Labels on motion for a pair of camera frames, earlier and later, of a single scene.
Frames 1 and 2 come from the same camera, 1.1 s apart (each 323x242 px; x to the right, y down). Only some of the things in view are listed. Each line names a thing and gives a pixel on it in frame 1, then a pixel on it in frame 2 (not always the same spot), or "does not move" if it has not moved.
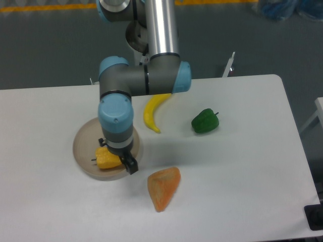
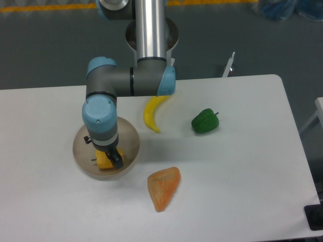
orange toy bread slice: [162, 185] does not move
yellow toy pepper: [105, 159] does not move
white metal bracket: [228, 66] does not move
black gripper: [124, 154] to [108, 145]
